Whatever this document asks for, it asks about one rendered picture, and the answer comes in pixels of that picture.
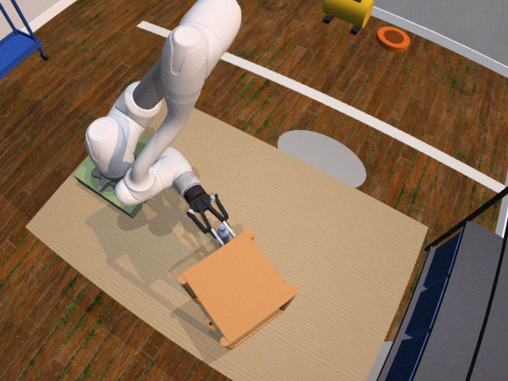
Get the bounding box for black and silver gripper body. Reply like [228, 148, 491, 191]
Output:
[184, 185, 211, 213]

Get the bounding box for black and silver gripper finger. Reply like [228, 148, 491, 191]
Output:
[202, 194, 236, 239]
[187, 202, 224, 246]

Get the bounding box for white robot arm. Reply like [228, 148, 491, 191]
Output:
[85, 0, 241, 206]

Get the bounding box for blue-grey bottle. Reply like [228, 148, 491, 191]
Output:
[217, 224, 230, 244]

